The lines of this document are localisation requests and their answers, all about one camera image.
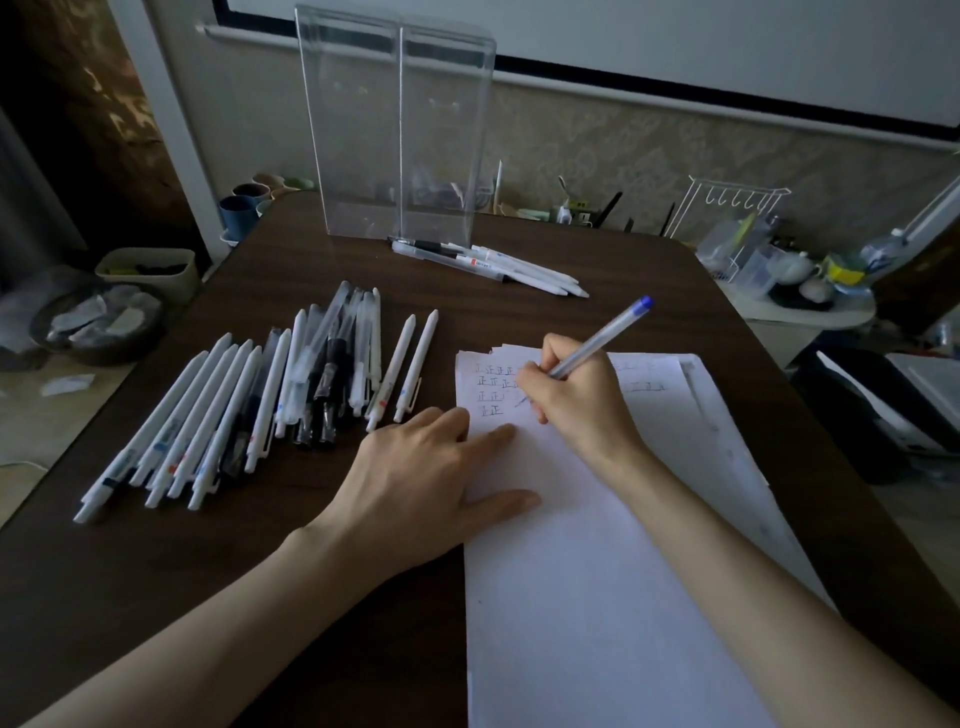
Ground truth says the pile of pens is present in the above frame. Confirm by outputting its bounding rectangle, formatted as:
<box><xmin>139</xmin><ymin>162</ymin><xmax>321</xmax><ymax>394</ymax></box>
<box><xmin>387</xmin><ymin>236</ymin><xmax>592</xmax><ymax>300</ymax></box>

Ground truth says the beige plastic bin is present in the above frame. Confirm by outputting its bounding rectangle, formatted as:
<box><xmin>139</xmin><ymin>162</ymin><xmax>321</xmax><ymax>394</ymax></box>
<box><xmin>95</xmin><ymin>247</ymin><xmax>200</xmax><ymax>305</ymax></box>

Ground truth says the white low cabinet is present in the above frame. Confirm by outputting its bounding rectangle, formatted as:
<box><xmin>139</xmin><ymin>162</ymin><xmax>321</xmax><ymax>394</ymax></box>
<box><xmin>716</xmin><ymin>284</ymin><xmax>877</xmax><ymax>369</ymax></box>

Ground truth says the clear plastic bottle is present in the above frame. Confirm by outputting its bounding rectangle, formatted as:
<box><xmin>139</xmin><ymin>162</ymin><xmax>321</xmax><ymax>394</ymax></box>
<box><xmin>860</xmin><ymin>228</ymin><xmax>910</xmax><ymax>271</ymax></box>

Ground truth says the grey curtain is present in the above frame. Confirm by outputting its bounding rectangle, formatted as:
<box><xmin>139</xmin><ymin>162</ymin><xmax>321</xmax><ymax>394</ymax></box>
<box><xmin>0</xmin><ymin>108</ymin><xmax>88</xmax><ymax>279</ymax></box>

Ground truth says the white projector screen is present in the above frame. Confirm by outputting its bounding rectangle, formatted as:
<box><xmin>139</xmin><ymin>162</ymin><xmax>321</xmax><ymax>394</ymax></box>
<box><xmin>213</xmin><ymin>0</ymin><xmax>960</xmax><ymax>144</ymax></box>

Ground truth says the person's right forearm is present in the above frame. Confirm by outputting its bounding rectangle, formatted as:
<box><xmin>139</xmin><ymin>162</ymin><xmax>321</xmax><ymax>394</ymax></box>
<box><xmin>603</xmin><ymin>449</ymin><xmax>960</xmax><ymax>728</ymax></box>

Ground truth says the translucent pen with blue cap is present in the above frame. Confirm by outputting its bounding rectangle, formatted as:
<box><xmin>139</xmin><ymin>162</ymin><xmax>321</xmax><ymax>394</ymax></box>
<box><xmin>513</xmin><ymin>296</ymin><xmax>654</xmax><ymax>410</ymax></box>

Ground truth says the black bag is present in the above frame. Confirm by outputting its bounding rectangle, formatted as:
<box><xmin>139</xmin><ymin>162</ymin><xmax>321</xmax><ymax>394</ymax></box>
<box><xmin>794</xmin><ymin>348</ymin><xmax>960</xmax><ymax>481</ymax></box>

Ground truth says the white wire hook rack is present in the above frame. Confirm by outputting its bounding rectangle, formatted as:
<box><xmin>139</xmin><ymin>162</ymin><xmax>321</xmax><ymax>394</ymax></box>
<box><xmin>663</xmin><ymin>176</ymin><xmax>793</xmax><ymax>283</ymax></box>

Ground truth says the white teapot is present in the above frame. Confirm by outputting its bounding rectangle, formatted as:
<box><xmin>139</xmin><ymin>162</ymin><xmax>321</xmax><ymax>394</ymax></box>
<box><xmin>772</xmin><ymin>251</ymin><xmax>815</xmax><ymax>286</ymax></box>

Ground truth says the group of colourful cups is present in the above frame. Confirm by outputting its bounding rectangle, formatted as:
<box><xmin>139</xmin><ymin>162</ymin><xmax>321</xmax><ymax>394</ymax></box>
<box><xmin>218</xmin><ymin>173</ymin><xmax>316</xmax><ymax>245</ymax></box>

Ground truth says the person's left forearm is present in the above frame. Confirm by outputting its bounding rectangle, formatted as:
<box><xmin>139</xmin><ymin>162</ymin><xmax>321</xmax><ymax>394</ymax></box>
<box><xmin>22</xmin><ymin>524</ymin><xmax>384</xmax><ymax>728</ymax></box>

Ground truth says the black router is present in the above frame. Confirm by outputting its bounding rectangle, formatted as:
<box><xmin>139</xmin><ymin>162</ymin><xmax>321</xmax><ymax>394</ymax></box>
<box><xmin>596</xmin><ymin>191</ymin><xmax>676</xmax><ymax>234</ymax></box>

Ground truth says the stack of white paper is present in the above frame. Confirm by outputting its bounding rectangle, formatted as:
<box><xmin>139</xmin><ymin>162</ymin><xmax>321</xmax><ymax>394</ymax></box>
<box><xmin>453</xmin><ymin>343</ymin><xmax>838</xmax><ymax>728</ymax></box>

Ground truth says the black round tray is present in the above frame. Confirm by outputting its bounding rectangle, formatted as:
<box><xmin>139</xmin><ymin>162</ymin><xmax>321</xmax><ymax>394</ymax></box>
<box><xmin>768</xmin><ymin>284</ymin><xmax>835</xmax><ymax>311</ymax></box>

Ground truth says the yellow green container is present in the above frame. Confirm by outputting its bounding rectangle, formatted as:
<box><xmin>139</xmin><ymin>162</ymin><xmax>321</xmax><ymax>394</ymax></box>
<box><xmin>821</xmin><ymin>256</ymin><xmax>868</xmax><ymax>286</ymax></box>

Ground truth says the clear plastic measuring jug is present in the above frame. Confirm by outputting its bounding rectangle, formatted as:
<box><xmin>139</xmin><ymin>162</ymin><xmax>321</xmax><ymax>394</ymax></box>
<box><xmin>738</xmin><ymin>245</ymin><xmax>781</xmax><ymax>301</ymax></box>

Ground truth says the person's right hand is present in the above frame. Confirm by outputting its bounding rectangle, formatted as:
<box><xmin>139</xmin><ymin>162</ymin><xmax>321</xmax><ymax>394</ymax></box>
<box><xmin>513</xmin><ymin>333</ymin><xmax>646</xmax><ymax>481</ymax></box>

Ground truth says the person's left hand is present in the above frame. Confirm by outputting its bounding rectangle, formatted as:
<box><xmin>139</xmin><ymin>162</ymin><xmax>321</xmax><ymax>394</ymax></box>
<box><xmin>296</xmin><ymin>407</ymin><xmax>543</xmax><ymax>583</ymax></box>

